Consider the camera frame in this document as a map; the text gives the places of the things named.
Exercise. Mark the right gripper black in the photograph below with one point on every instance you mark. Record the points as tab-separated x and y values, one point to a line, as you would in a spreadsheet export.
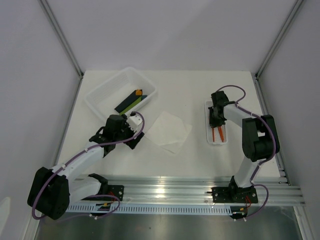
213	123

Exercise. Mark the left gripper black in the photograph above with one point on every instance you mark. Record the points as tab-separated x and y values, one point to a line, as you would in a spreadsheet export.
125	124

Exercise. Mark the orange plastic knife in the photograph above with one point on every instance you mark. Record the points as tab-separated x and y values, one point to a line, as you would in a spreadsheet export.
221	133

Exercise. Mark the orange plastic fork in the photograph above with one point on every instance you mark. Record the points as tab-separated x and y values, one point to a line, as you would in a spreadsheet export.
210	132

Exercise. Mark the white paper napkin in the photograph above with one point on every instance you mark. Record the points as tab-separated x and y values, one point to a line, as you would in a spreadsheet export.
169	132

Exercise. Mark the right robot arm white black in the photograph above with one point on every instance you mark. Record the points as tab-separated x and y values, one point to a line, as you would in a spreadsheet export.
260	143

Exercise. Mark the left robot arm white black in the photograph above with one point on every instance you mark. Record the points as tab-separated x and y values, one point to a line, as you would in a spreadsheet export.
54	189

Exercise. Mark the green rolled napkin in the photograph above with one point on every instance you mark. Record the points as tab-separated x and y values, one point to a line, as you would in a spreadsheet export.
133	104

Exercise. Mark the dark navy rolled napkin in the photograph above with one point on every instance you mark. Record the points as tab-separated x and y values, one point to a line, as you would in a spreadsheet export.
128	100

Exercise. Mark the small white utensil tray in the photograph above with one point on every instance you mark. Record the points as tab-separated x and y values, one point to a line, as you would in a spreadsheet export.
217	139

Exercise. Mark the large white plastic basket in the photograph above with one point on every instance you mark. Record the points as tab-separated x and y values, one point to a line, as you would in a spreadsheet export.
103	99

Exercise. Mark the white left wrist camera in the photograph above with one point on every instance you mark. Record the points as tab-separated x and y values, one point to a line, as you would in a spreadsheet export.
134	122

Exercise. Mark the right side aluminium rail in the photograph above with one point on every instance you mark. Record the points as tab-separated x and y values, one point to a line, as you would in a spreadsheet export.
271	130

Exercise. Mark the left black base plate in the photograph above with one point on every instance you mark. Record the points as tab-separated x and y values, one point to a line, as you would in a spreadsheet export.
112	190

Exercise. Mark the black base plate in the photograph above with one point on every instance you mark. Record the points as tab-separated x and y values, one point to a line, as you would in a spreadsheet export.
112	190
234	196

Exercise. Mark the aluminium mounting rail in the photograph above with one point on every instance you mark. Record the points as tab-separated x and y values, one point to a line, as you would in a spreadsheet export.
166	190

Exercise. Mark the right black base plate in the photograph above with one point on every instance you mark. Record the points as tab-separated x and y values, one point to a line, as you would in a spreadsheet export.
234	196

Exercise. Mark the white slotted cable duct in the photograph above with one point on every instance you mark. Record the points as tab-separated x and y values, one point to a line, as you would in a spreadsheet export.
163	209

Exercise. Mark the right aluminium frame post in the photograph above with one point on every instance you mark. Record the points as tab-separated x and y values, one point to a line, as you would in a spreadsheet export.
280	36

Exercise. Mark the aluminium frame post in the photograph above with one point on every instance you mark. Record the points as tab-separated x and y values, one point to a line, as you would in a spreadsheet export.
56	27
280	36

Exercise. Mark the left aluminium frame post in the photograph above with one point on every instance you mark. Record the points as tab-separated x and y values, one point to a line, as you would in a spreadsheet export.
56	27

